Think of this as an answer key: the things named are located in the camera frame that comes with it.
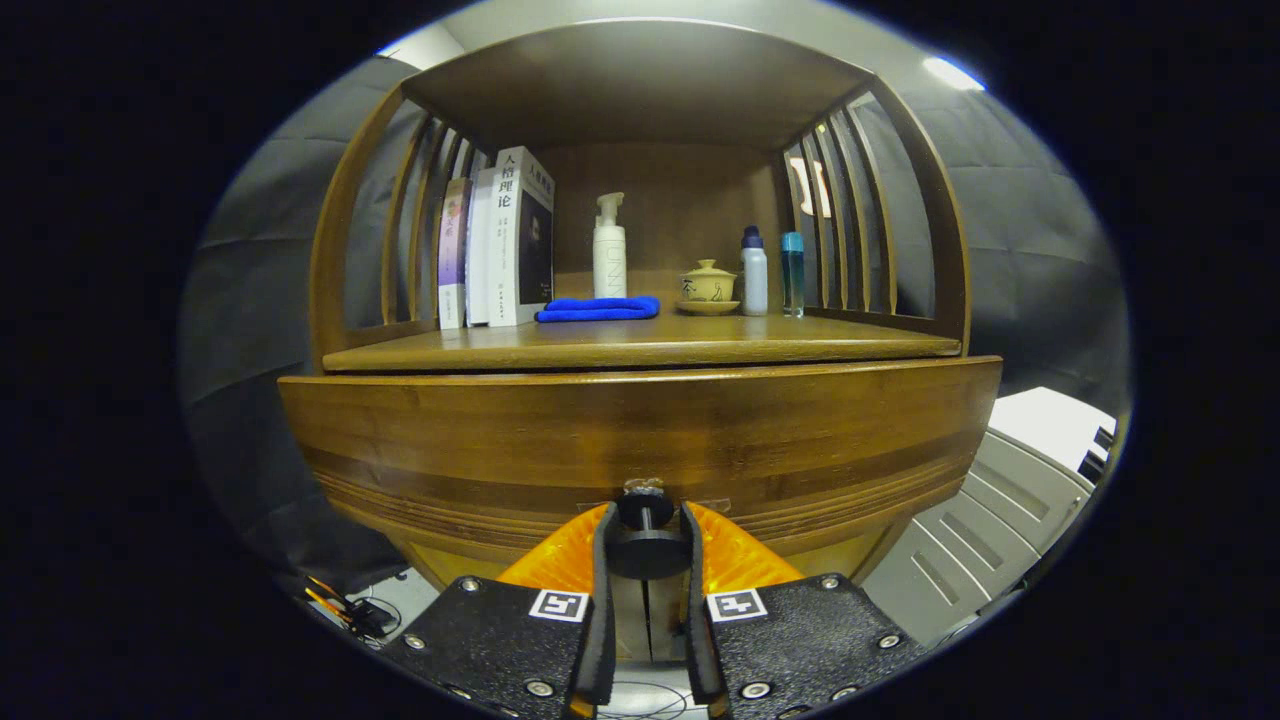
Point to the white bottle with dark cap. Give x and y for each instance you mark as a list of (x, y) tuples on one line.
[(755, 280)]

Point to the teal transparent bottle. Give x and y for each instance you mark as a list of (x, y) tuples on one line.
[(792, 280)]

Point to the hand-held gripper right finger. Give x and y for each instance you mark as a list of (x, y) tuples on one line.
[(697, 640)]

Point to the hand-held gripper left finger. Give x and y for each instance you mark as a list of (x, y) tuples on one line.
[(603, 640)]

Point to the blue folded cloth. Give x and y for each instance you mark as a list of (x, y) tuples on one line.
[(600, 309)]

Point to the black drawer knob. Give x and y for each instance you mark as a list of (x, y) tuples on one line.
[(648, 550)]

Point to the thin white book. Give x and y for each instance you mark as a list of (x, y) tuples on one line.
[(481, 250)]

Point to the white pump bottle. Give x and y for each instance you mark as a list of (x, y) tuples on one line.
[(610, 260)]

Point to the beige lidded teacup with saucer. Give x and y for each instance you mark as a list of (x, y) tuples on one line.
[(708, 288)]

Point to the white metal cabinet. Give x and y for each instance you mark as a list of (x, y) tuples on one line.
[(1000, 500)]

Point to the orange black device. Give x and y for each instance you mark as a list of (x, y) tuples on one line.
[(350, 610)]

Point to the wooden drawer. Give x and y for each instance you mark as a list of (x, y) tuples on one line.
[(640, 430)]

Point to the rectangular ceiling light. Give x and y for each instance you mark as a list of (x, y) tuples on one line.
[(952, 73)]

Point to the purple book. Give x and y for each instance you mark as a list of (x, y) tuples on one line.
[(453, 250)]

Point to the wooden countertop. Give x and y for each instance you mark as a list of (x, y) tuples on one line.
[(650, 345)]

